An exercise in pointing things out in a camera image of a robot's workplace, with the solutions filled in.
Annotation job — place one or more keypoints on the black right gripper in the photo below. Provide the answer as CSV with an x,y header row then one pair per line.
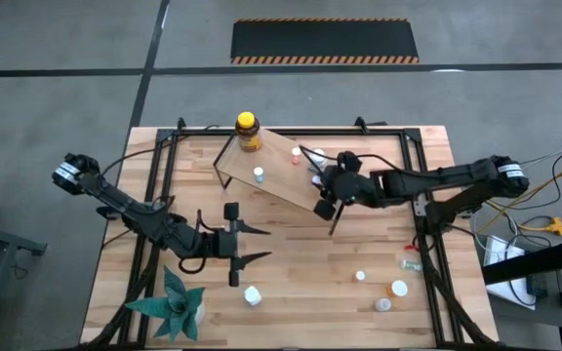
x,y
349,187

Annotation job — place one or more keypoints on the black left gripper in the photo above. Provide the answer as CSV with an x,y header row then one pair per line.
x,y
222,244

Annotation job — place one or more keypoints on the pink vial white cap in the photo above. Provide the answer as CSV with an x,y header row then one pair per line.
x,y
295,152
316,180
359,276

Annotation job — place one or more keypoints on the small white bottle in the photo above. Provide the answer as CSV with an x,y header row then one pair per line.
x,y
258,171

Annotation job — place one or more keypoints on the teal vial white cap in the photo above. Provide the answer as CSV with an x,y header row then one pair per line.
x,y
410,265

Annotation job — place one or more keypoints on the grey lid small jar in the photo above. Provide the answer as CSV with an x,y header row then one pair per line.
x,y
383,304

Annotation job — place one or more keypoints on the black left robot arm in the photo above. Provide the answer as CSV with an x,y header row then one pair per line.
x,y
130,209

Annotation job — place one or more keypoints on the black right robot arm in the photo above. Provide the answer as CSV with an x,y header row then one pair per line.
x,y
447,178

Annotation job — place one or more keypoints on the wooden shelf black metal legs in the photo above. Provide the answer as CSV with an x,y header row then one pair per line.
x,y
281,175

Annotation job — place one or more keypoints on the amber bottle yellow cap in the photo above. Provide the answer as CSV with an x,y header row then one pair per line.
x,y
248,139

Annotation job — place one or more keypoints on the white plant pot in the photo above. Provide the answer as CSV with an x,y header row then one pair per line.
x,y
200,314

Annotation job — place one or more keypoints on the teal artificial succulent plant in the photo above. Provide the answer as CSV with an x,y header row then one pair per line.
x,y
173,307

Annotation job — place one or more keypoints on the small red clip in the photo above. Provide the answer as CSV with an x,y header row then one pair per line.
x,y
412,247

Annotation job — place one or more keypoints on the black hazard-striped floor mat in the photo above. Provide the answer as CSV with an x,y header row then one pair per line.
x,y
325,39

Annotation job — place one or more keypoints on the amber bottle white cap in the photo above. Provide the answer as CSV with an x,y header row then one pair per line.
x,y
399,288

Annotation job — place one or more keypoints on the white papers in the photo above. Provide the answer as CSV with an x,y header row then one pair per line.
x,y
500,251

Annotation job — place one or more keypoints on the black side desk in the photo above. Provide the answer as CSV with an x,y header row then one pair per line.
x,y
530,263

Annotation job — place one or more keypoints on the black metal table frame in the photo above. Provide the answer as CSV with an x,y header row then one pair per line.
x,y
383,132

